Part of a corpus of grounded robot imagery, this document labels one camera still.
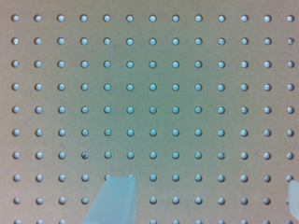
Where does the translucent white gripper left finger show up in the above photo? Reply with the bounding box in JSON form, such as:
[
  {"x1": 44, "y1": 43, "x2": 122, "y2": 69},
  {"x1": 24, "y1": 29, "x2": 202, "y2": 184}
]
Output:
[{"x1": 82, "y1": 176, "x2": 136, "y2": 224}]

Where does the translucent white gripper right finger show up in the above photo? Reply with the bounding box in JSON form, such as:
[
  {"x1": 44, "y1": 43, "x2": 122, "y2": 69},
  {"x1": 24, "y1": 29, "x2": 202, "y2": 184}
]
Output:
[{"x1": 288, "y1": 180, "x2": 299, "y2": 217}]

